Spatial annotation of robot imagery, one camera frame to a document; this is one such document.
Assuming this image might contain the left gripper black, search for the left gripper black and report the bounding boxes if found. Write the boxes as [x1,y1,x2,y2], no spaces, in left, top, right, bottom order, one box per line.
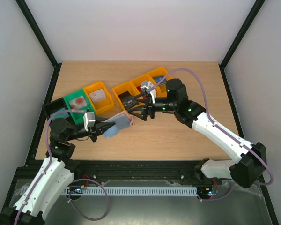
[67,116,115,142]

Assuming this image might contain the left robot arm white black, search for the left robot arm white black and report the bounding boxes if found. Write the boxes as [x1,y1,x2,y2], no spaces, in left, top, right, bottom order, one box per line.
[0,112,115,225]

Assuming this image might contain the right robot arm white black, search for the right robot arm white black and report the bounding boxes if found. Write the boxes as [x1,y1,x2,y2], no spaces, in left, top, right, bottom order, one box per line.
[128,79,266,188]

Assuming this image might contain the black card stack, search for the black card stack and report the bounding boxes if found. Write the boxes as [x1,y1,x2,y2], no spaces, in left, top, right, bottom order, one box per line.
[118,91,138,110]

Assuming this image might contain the blue card stack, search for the blue card stack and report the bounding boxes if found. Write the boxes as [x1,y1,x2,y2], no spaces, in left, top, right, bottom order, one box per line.
[153,75,167,86]

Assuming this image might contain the red white card stack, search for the red white card stack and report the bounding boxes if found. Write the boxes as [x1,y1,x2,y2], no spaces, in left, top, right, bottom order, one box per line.
[69,96,88,109]

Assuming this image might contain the teal card stack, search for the teal card stack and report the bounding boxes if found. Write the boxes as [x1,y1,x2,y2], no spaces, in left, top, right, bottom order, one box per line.
[50,109,69,120]

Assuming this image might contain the yellow bin single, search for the yellow bin single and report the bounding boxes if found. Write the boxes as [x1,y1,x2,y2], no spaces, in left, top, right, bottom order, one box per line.
[83,81,115,115]

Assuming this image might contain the yellow triple bin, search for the yellow triple bin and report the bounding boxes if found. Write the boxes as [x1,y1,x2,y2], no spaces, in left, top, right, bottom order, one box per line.
[112,67,168,110]

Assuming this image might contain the green bin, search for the green bin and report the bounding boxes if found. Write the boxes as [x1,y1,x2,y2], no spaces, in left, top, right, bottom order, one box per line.
[63,89,95,124]

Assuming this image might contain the black bin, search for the black bin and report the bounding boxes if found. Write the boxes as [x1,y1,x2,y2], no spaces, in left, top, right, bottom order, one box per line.
[42,97,73,123]

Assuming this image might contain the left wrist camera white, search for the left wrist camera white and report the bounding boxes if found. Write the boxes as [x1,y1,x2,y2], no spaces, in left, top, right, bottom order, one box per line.
[83,112,96,131]

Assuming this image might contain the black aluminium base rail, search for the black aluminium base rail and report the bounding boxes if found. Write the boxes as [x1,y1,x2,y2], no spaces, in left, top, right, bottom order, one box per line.
[14,160,263,186]

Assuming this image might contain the light blue cable duct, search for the light blue cable duct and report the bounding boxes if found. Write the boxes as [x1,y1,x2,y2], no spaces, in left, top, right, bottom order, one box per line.
[73,187,197,196]

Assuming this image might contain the left black frame post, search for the left black frame post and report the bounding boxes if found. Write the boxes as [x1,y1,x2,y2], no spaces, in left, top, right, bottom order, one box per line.
[15,0,59,68]

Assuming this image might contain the black frame post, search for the black frame post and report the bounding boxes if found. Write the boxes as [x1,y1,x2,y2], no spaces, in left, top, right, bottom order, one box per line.
[220,0,266,68]
[15,0,59,68]

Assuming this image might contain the right black frame post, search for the right black frame post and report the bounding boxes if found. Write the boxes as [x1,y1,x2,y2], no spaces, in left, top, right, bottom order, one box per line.
[220,0,266,68]

